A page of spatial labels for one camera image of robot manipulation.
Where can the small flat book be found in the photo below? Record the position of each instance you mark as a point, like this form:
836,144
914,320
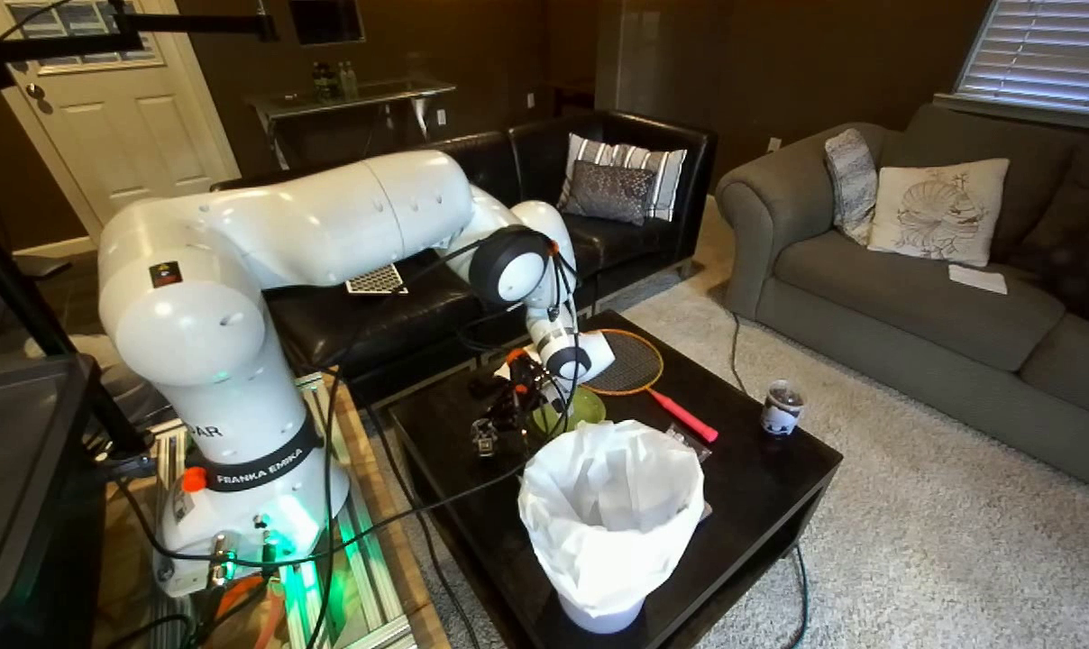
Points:
376,278

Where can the white panel door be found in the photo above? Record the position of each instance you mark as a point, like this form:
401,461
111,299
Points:
124,132

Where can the black camera stand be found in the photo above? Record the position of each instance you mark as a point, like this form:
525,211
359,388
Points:
197,22

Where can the white printed pillow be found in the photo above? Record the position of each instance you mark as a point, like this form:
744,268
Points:
937,211

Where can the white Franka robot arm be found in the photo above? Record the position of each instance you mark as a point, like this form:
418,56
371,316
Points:
303,221

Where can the white window blinds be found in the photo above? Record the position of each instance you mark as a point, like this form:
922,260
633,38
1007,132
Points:
1044,56

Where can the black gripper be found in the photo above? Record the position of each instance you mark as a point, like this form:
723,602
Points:
512,402

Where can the white grey striped pillow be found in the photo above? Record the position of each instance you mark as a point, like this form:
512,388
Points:
672,175

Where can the white paper sheet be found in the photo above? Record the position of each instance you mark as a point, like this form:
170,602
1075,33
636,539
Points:
978,278

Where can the green bowl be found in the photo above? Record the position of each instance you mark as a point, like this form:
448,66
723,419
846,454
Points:
581,407

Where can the grey patterned pillow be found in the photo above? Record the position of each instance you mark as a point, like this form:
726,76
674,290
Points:
853,181

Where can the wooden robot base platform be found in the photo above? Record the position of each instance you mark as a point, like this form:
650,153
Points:
370,579

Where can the small dark cup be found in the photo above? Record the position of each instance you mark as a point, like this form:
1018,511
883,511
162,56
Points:
782,411

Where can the grey fabric sofa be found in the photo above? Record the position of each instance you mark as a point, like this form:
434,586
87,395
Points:
905,311

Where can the dark grey shiny pillow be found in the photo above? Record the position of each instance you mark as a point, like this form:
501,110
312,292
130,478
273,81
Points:
610,191

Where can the black computer case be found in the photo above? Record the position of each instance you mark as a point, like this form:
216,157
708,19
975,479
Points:
25,507

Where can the dark console table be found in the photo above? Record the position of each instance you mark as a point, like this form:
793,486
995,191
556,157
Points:
351,94

